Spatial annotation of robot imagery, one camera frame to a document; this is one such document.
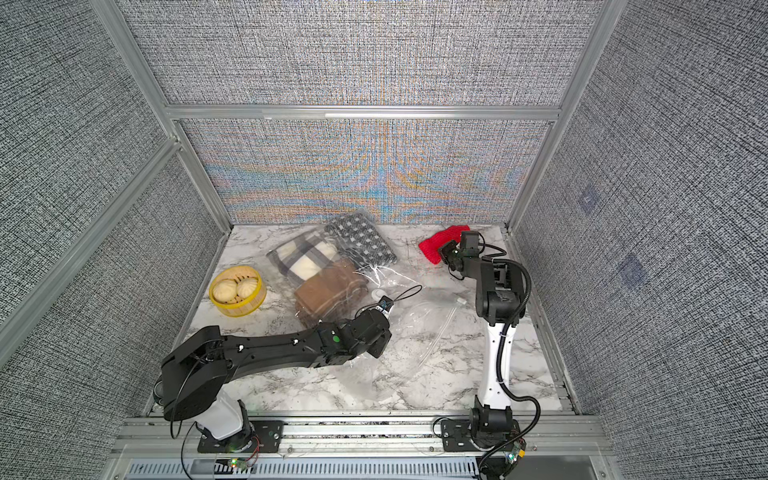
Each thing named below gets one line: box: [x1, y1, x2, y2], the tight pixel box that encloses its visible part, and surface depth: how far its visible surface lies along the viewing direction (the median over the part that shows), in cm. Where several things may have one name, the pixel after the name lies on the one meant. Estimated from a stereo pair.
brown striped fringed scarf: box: [294, 258, 370, 325], surface depth 96 cm
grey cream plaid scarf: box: [266, 230, 339, 286], surface depth 102 cm
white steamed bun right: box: [236, 277, 258, 299], surface depth 97 cm
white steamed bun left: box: [213, 279, 238, 303], surface depth 97 cm
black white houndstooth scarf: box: [325, 212, 398, 269], surface depth 109 cm
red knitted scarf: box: [418, 225, 471, 265], surface depth 114 cm
